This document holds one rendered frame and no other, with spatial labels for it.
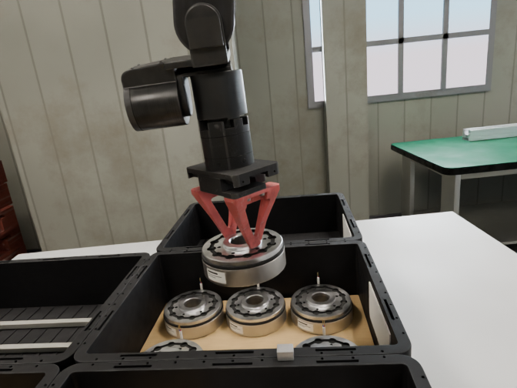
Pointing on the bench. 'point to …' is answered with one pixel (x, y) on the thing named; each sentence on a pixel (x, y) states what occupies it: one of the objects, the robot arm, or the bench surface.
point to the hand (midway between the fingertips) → (241, 235)
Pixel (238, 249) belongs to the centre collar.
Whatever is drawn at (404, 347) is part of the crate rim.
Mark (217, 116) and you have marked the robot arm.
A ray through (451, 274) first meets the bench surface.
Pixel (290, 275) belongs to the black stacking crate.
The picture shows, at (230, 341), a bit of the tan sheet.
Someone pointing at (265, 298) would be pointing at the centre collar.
